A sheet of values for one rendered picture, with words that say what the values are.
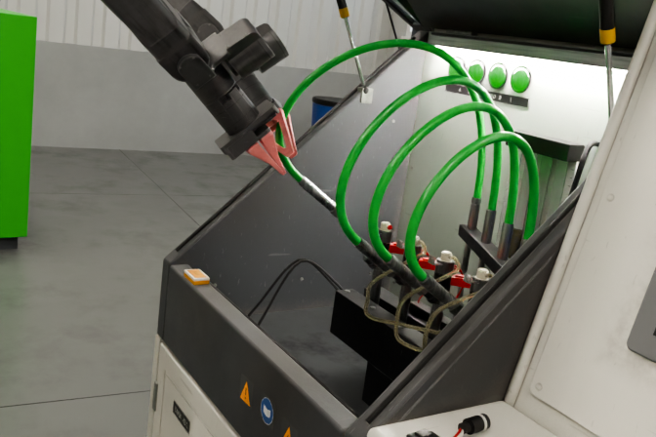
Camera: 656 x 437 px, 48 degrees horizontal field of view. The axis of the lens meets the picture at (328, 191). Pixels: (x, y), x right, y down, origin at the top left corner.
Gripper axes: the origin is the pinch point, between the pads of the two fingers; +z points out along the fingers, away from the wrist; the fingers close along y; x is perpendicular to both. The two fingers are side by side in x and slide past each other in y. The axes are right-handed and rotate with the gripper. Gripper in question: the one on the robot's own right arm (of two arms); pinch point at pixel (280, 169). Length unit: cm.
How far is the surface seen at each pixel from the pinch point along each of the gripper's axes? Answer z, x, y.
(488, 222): 31.3, 1.1, 22.1
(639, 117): 14, -31, 37
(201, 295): 12.7, 13.1, -23.9
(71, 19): -43, 647, -43
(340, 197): 6.9, -7.1, 4.0
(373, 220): 9.8, -14.7, 5.0
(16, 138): -9, 317, -90
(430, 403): 25.3, -32.7, -4.9
